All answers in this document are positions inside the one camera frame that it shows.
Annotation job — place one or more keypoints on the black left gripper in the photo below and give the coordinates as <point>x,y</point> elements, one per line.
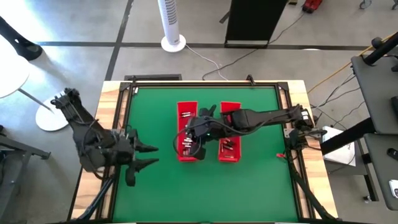
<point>132,155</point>

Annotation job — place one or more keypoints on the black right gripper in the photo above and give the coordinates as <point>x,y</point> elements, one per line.
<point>202,124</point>

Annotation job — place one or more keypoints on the red plastic bin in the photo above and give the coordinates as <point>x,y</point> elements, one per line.
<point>180,130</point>
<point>236,149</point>

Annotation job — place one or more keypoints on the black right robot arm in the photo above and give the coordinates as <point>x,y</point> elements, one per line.
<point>267,118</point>

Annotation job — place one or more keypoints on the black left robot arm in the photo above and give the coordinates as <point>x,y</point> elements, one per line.
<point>90,137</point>

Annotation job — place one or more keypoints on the black background robot arm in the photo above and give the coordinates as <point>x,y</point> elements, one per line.
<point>381,49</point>
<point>348,137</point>

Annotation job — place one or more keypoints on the green table mat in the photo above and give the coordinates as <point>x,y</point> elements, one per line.
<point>205,186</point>

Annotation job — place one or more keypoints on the black ribbed bar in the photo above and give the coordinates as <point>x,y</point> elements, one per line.
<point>155,77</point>

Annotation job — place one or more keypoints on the small red clip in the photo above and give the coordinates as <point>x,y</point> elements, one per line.
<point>280,155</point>

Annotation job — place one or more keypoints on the white tower fan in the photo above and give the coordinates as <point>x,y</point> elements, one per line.
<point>169,18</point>

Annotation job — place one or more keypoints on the black standing panel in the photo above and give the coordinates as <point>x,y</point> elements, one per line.
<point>252,18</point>

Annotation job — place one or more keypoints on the white flat box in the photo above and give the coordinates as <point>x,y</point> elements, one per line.
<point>342,154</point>

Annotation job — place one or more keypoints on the black curved stand leg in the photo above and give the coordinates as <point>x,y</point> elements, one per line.
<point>18,43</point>

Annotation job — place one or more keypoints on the red floor tool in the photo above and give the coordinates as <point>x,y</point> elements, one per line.
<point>311,5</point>

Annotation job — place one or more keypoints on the grey work table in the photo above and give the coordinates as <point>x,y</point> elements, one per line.
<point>373,93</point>
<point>382,174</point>

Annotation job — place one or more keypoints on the black remote control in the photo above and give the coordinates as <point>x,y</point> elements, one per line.
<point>393,154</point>

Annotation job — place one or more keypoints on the black desk device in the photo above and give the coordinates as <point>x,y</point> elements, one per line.
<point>395,105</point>

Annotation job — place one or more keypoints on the white smartphone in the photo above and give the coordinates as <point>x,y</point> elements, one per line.
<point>394,188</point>

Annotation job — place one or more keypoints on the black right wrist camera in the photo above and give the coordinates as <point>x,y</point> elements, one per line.
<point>213,129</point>

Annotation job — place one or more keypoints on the black table frame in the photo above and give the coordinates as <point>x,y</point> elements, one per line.
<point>202,83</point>

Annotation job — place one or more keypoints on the black frame clamp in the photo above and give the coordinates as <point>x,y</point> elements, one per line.
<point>133,80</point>
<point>250,80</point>

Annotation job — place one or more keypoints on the grey metal desk frame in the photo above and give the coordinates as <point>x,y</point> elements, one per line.
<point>18,149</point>

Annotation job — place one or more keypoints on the white round pedestal table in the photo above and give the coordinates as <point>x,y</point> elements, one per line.
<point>12,71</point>

